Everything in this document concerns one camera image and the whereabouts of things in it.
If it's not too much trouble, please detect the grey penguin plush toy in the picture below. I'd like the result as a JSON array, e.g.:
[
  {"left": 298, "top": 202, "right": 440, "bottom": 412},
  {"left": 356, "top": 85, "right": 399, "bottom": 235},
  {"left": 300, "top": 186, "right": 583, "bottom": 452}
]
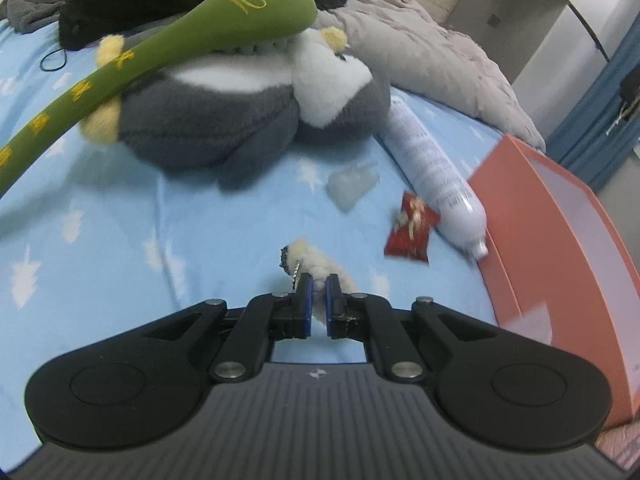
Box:
[{"left": 80, "top": 25, "right": 392, "bottom": 192}]

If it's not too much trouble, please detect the blue curtain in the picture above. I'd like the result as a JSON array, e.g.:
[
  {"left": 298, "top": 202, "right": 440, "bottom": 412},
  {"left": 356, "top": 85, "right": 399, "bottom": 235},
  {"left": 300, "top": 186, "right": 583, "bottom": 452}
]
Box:
[{"left": 547, "top": 35, "right": 640, "bottom": 194}]

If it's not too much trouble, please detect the grey duvet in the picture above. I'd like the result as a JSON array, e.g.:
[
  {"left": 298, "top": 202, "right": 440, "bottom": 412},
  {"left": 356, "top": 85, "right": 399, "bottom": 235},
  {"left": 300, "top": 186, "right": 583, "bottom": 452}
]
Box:
[{"left": 320, "top": 0, "right": 547, "bottom": 154}]

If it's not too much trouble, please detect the dark grey cloth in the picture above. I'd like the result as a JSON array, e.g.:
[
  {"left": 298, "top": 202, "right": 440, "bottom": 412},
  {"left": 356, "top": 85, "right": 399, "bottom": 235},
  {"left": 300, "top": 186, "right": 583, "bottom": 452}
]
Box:
[{"left": 0, "top": 0, "right": 83, "bottom": 34}]

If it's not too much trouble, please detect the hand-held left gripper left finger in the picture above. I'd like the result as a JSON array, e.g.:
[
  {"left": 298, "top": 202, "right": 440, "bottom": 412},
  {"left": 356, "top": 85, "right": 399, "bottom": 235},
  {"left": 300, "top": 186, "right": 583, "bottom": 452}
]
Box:
[{"left": 132, "top": 272, "right": 315, "bottom": 384}]

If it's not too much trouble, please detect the black hair tie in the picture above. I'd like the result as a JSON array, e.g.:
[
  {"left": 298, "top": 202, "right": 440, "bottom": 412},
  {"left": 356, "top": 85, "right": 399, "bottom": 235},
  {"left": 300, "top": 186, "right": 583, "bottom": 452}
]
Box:
[{"left": 40, "top": 49, "right": 69, "bottom": 72}]

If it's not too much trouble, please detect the clear plastic wrapper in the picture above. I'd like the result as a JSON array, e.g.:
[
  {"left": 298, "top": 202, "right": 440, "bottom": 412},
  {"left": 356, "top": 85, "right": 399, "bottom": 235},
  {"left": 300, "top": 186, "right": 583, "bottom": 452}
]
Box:
[{"left": 326, "top": 161, "right": 381, "bottom": 214}]

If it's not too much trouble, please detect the orange cardboard box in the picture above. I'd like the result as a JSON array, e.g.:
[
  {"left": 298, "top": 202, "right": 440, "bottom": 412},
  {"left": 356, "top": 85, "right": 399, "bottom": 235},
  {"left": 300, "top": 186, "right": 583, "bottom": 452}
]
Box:
[{"left": 467, "top": 134, "right": 640, "bottom": 428}]

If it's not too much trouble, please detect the red nut snack packet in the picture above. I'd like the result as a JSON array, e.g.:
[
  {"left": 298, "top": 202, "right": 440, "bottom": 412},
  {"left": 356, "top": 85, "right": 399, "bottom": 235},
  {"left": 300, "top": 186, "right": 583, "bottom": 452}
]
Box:
[{"left": 383, "top": 192, "right": 441, "bottom": 263}]

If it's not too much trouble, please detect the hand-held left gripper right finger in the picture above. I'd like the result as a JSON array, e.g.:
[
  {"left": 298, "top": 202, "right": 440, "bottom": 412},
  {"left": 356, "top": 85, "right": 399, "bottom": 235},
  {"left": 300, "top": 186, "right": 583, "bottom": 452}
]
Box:
[{"left": 325, "top": 274, "right": 506, "bottom": 384}]

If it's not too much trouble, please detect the white printed tube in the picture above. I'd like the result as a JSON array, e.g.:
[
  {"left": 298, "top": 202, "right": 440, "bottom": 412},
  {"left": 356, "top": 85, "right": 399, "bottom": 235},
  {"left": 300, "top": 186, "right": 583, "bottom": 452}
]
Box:
[{"left": 382, "top": 101, "right": 490, "bottom": 262}]

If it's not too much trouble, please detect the light blue bedsheet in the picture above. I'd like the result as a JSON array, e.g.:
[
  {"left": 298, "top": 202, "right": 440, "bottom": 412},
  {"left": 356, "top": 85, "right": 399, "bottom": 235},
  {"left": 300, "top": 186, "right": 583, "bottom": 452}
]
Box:
[{"left": 0, "top": 17, "right": 506, "bottom": 473}]

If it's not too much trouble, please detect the cream plush keychain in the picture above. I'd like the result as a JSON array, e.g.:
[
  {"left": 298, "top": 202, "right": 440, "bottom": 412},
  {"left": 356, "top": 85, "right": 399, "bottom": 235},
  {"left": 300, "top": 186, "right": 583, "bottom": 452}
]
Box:
[{"left": 278, "top": 239, "right": 359, "bottom": 297}]

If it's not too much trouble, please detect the green snake plush toy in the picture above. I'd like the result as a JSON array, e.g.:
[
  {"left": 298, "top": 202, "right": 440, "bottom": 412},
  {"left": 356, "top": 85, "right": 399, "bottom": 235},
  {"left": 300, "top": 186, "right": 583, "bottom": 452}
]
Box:
[{"left": 0, "top": 0, "right": 319, "bottom": 199}]

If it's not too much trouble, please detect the white wardrobe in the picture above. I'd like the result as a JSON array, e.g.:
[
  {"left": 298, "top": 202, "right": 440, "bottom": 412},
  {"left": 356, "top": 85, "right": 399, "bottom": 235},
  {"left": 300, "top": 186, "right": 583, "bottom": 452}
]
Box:
[{"left": 520, "top": 0, "right": 640, "bottom": 128}]

